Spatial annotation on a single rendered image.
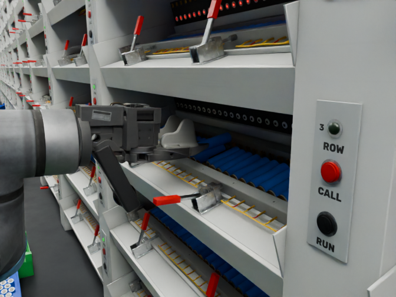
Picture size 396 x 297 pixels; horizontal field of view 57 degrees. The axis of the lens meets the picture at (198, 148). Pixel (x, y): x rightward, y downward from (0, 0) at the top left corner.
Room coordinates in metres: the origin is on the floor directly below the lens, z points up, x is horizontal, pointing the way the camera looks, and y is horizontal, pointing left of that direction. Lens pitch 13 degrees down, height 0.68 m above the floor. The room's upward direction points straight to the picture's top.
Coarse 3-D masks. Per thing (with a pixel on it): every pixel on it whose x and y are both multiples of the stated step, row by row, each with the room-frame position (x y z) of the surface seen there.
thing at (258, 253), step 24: (216, 120) 0.73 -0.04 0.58; (288, 144) 0.56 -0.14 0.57; (144, 168) 0.68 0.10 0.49; (144, 192) 0.64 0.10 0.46; (168, 192) 0.55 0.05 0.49; (192, 192) 0.53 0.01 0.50; (192, 216) 0.47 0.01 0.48; (216, 216) 0.45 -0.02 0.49; (240, 216) 0.43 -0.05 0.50; (216, 240) 0.42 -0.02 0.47; (240, 240) 0.38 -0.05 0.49; (264, 240) 0.37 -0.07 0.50; (240, 264) 0.38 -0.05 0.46; (264, 264) 0.34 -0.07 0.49; (264, 288) 0.35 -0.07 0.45
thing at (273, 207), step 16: (176, 160) 0.61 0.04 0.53; (192, 160) 0.59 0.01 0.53; (176, 176) 0.58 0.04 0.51; (192, 176) 0.57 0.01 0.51; (208, 176) 0.52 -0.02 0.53; (224, 176) 0.50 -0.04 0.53; (224, 192) 0.49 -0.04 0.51; (240, 192) 0.45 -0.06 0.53; (256, 192) 0.44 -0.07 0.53; (256, 208) 0.43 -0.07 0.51; (272, 208) 0.40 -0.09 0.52
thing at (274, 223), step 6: (156, 162) 0.69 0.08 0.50; (162, 162) 0.67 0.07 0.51; (174, 168) 0.62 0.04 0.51; (180, 174) 0.60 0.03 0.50; (186, 174) 0.58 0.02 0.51; (192, 180) 0.56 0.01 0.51; (198, 180) 0.55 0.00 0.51; (222, 192) 0.49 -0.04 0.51; (222, 198) 0.49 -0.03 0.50; (228, 198) 0.47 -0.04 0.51; (234, 204) 0.46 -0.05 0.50; (240, 204) 0.45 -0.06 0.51; (252, 210) 0.43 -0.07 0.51; (258, 216) 0.42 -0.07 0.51; (264, 216) 0.41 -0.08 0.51; (270, 222) 0.40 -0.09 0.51; (276, 222) 0.39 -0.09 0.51
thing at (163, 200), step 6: (198, 186) 0.48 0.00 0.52; (156, 198) 0.44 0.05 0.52; (162, 198) 0.44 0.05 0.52; (168, 198) 0.44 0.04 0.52; (174, 198) 0.45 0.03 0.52; (180, 198) 0.45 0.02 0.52; (186, 198) 0.46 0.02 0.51; (192, 198) 0.46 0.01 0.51; (156, 204) 0.44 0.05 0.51; (162, 204) 0.44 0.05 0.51
